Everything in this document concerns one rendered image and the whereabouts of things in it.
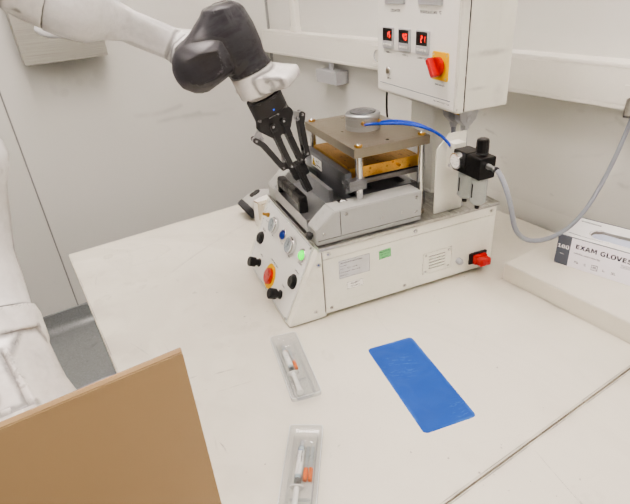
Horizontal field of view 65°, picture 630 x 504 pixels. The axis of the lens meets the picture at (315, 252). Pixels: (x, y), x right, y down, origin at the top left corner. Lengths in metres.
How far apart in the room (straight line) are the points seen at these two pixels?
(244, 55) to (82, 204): 1.63
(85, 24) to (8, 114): 1.41
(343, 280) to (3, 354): 0.66
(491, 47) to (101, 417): 0.93
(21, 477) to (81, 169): 1.96
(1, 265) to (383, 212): 0.69
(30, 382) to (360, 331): 0.64
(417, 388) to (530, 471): 0.23
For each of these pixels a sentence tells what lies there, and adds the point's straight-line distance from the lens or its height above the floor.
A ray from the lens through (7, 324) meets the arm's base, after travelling 0.73.
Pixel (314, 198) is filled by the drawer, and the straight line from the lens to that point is 1.16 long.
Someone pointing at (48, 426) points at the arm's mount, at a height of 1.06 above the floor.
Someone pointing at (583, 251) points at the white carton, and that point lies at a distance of 1.25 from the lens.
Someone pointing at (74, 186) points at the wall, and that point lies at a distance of 2.47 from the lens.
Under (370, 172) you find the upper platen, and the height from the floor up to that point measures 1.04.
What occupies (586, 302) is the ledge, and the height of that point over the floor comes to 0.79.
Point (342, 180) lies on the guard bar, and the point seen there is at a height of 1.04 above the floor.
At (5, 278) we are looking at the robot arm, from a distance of 0.75.
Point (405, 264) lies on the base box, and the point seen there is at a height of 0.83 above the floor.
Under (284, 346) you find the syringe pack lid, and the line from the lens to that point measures 1.02.
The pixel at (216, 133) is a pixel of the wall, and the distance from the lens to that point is 2.58.
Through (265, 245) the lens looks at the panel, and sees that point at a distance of 1.27.
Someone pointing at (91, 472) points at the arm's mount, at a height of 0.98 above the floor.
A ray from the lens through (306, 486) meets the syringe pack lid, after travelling 0.80.
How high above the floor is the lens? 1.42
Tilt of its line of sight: 29 degrees down
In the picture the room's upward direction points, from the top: 5 degrees counter-clockwise
